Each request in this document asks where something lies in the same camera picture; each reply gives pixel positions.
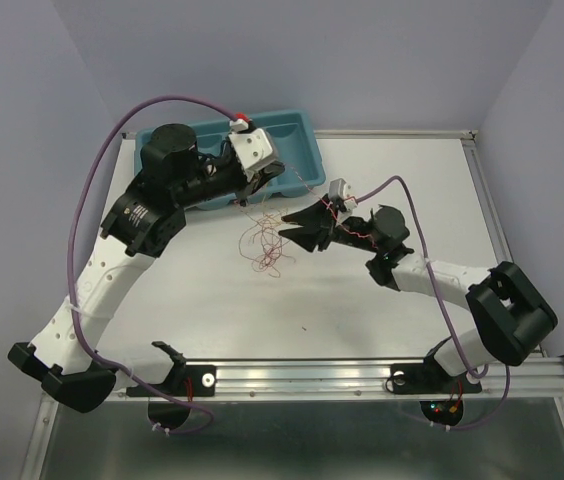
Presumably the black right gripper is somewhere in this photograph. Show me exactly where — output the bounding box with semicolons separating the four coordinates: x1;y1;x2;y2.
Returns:
278;193;382;254

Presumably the bundle of thin wires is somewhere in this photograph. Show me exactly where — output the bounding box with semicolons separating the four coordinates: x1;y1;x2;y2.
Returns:
236;197;298;279

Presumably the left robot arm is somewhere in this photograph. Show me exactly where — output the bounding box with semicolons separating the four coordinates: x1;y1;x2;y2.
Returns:
8;119;284;413

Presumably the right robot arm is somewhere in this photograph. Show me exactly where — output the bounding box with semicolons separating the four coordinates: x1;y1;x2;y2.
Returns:
280;202;558;390

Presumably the teal four-compartment tray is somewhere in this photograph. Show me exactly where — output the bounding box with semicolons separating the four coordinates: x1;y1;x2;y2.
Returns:
134;109;326;211

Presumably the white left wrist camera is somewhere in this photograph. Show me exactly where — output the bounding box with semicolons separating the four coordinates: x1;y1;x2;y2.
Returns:
228;113;278;181

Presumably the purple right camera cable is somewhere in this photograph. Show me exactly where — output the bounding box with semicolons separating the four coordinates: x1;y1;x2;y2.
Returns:
354;175;513;432

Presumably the aluminium front mounting rail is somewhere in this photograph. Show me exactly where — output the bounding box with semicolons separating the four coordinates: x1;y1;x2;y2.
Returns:
95;354;564;403

